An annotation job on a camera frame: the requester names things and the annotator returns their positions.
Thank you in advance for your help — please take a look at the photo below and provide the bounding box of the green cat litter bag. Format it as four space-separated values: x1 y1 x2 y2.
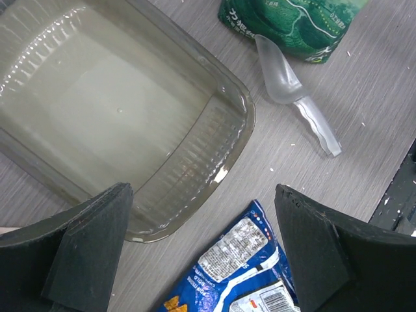
218 0 367 64

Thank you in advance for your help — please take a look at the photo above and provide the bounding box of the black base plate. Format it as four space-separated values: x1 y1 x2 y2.
369 144 416 237

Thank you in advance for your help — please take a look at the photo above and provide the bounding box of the blue chip bag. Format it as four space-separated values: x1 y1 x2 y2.
156 200 300 311

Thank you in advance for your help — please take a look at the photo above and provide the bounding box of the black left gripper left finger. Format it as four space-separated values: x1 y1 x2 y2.
1 183 133 311

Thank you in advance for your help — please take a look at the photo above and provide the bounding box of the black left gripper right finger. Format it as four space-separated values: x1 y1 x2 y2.
275 184 415 311

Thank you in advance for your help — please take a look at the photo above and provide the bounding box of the translucent grey litter box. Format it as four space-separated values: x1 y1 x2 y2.
1 1 255 243

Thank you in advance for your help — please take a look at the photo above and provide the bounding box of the clear plastic scoop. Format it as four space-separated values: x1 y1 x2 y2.
255 34 342 157

